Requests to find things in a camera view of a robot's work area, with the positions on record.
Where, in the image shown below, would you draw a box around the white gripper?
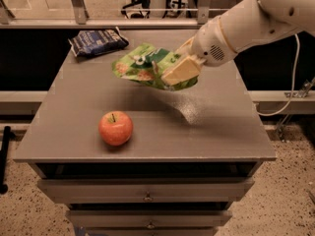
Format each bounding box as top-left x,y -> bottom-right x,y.
160,16 -> 237,86

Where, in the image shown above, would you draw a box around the green rice chip bag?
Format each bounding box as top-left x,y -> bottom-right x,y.
112,43 -> 198,91

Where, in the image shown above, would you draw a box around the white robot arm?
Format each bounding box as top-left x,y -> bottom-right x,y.
161,0 -> 315,86

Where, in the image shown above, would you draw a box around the red apple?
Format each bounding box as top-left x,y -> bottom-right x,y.
98,111 -> 133,146

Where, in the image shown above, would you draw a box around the blue chip bag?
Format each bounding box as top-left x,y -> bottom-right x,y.
69,28 -> 129,57

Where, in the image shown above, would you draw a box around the grey drawer cabinet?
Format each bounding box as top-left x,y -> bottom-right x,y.
13,29 -> 278,236

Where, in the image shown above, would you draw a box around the upper grey drawer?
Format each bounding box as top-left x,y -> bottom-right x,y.
37,178 -> 254,204

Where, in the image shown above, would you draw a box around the grey drawer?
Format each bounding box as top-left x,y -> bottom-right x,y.
37,178 -> 254,204
66,210 -> 231,229

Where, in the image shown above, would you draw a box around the lower grey drawer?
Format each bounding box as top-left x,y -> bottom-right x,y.
66,210 -> 231,229

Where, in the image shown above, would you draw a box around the black bar on floor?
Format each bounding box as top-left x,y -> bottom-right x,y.
0,126 -> 11,195

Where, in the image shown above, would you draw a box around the white cable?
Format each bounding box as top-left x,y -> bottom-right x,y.
257,32 -> 301,118

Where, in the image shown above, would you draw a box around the metal railing frame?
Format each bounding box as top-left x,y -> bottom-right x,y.
1,0 -> 242,24

